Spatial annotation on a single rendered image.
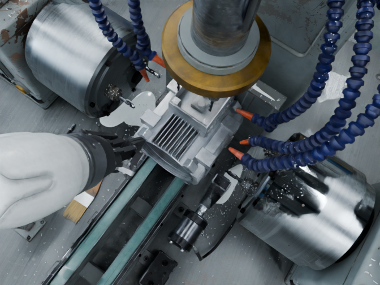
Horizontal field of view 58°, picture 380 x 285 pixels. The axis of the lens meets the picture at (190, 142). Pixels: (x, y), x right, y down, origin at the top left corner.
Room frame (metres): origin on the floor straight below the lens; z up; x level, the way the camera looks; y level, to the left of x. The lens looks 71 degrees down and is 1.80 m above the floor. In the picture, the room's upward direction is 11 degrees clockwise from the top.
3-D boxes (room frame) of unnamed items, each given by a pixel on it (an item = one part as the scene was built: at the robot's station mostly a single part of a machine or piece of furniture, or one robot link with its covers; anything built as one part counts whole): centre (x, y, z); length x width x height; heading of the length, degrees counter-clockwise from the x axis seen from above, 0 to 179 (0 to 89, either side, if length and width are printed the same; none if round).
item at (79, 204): (0.14, 0.26, 0.80); 0.21 x 0.05 x 0.01; 160
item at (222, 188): (0.13, -0.06, 1.12); 0.04 x 0.03 x 0.26; 155
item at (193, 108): (0.34, -0.01, 1.11); 0.12 x 0.11 x 0.07; 155
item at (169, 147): (0.30, 0.01, 1.01); 0.20 x 0.19 x 0.19; 155
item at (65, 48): (0.45, 0.33, 1.04); 0.37 x 0.25 x 0.25; 65
